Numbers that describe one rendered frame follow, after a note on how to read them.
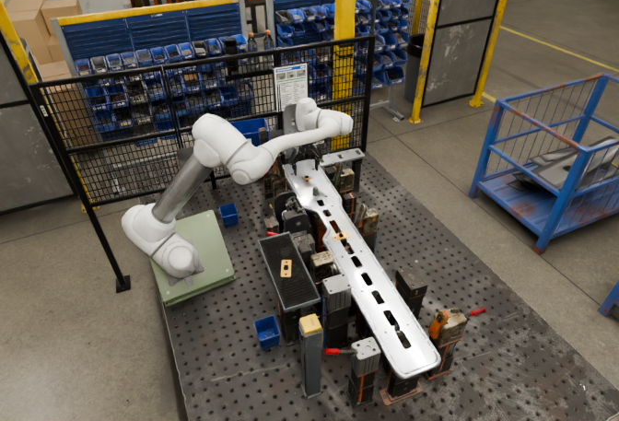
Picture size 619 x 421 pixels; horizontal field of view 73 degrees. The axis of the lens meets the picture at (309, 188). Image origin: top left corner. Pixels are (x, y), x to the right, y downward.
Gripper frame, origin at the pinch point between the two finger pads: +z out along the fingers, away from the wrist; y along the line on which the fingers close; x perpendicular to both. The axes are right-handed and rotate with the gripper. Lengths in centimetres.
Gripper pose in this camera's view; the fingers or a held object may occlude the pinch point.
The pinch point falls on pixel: (306, 169)
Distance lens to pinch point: 228.1
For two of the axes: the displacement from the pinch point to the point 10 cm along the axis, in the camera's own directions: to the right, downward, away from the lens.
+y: 9.4, -2.1, 2.8
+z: -0.1, 7.9, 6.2
